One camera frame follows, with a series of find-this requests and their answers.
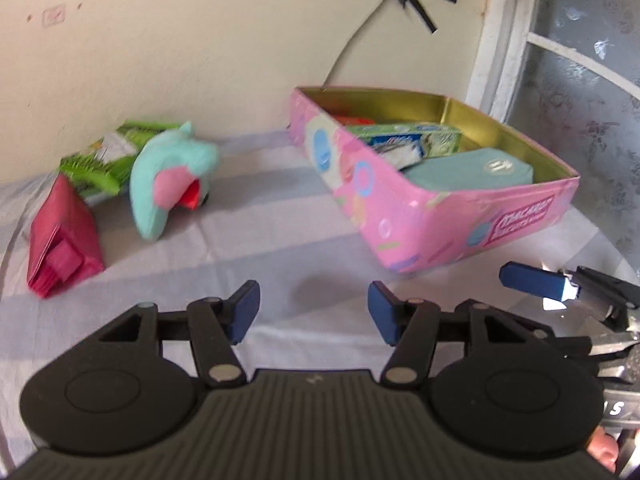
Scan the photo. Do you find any light blue fabric pouch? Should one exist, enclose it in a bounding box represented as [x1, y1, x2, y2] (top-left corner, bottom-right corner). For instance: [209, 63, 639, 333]
[402, 148, 534, 192]

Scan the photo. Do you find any teal plush toy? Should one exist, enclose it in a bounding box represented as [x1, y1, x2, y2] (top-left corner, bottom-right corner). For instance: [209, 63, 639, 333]
[129, 122, 220, 242]

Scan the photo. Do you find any green toothpaste box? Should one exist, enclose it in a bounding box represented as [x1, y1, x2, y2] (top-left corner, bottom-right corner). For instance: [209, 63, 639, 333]
[346, 122, 462, 169]

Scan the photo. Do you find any magenta leather wallet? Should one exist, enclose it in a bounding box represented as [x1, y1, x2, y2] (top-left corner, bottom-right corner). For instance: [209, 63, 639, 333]
[26, 174, 105, 299]

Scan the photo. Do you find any red small box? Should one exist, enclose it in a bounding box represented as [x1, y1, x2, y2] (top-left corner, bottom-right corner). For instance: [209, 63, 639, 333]
[333, 116, 375, 127]

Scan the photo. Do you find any person right hand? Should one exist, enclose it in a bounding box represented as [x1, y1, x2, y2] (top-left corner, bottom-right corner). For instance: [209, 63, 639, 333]
[587, 427, 620, 472]

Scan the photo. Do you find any striped bed sheet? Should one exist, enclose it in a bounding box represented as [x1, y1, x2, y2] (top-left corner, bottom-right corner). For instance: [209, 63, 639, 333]
[1, 132, 638, 471]

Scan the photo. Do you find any pink macaron biscuit tin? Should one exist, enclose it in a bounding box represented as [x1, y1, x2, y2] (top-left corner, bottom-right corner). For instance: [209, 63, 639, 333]
[290, 87, 579, 272]

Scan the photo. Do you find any green tissue packet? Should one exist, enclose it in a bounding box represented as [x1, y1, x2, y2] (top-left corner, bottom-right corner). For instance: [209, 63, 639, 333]
[58, 120, 180, 200]

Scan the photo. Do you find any white power cable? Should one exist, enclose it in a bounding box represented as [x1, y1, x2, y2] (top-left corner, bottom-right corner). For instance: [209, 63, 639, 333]
[322, 0, 396, 87]

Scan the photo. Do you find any white window frame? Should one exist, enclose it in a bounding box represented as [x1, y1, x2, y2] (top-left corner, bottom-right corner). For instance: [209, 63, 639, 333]
[464, 0, 639, 122]

